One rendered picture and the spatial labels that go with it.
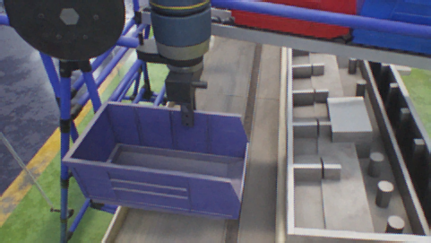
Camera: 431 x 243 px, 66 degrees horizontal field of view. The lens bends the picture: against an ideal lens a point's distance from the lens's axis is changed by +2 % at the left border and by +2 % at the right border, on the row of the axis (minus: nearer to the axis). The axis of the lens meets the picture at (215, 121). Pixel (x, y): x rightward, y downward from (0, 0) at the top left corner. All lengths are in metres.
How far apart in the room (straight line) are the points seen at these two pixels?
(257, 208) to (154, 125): 0.44
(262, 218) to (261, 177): 0.16
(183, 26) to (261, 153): 0.72
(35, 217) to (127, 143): 1.38
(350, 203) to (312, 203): 0.09
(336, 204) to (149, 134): 0.49
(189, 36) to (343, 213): 0.55
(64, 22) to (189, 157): 0.53
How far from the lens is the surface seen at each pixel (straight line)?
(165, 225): 1.01
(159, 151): 0.82
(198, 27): 0.58
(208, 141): 0.77
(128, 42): 0.90
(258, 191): 1.08
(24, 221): 2.18
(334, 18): 0.83
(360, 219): 0.86
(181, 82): 0.61
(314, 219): 0.86
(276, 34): 0.90
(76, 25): 0.36
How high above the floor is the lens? 1.60
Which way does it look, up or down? 41 degrees down
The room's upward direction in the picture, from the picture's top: straight up
